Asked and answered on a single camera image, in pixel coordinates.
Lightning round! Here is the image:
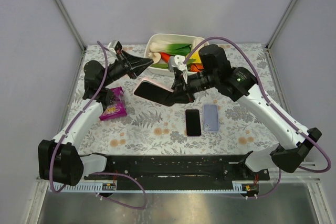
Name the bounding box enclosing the black phone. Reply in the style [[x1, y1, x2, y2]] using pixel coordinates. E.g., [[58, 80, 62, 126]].
[[185, 109, 202, 137]]

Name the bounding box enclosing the lilac phone case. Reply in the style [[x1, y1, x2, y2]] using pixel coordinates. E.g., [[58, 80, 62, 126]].
[[203, 104, 219, 132]]

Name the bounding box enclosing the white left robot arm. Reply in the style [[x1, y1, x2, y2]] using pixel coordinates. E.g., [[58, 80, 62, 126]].
[[38, 49, 153, 186]]

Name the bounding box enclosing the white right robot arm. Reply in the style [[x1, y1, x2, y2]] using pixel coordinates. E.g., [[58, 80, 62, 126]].
[[167, 44, 322, 173]]

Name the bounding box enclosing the toy orange tomato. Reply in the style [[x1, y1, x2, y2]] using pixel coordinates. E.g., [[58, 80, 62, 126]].
[[190, 63, 204, 72]]

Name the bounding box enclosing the toy mushroom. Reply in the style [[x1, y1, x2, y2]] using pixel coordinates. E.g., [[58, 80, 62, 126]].
[[148, 52, 161, 64]]

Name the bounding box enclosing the toy green bean pod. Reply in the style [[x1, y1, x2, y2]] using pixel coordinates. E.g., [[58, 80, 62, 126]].
[[151, 63, 169, 69]]

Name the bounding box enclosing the toy bok choy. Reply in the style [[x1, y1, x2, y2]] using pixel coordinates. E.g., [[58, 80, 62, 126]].
[[149, 41, 191, 56]]

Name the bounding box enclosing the toy red chili pepper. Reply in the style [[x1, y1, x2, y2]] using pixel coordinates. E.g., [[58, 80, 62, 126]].
[[160, 52, 171, 63]]

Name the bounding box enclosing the toy napa cabbage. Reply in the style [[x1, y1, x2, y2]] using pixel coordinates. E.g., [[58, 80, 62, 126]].
[[190, 38, 204, 64]]

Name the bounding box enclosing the white rectangular food container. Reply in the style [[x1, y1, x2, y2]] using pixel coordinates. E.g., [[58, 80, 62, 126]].
[[144, 34, 209, 77]]

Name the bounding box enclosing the purple snack packet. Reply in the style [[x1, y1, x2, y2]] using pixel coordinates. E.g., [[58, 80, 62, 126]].
[[99, 87, 128, 121]]

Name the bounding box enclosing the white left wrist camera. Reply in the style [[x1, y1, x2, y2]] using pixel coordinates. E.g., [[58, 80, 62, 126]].
[[107, 40, 122, 59]]

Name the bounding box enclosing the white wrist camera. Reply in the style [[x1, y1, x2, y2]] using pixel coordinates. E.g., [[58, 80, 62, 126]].
[[168, 55, 188, 83], [107, 40, 122, 59]]

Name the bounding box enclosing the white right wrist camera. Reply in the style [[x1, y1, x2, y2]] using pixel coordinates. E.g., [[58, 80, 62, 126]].
[[168, 55, 188, 83]]

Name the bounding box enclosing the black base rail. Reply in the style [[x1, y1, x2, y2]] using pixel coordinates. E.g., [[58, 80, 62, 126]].
[[85, 155, 270, 192]]

